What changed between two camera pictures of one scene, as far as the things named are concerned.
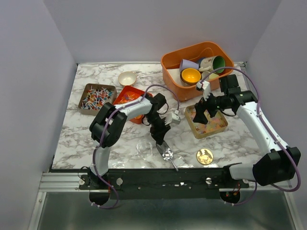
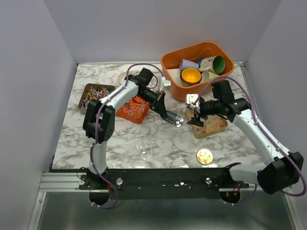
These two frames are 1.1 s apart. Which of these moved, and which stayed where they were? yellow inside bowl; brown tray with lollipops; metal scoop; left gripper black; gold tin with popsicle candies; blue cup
Moved: metal scoop; left gripper black
Stayed: gold tin with popsicle candies; brown tray with lollipops; blue cup; yellow inside bowl
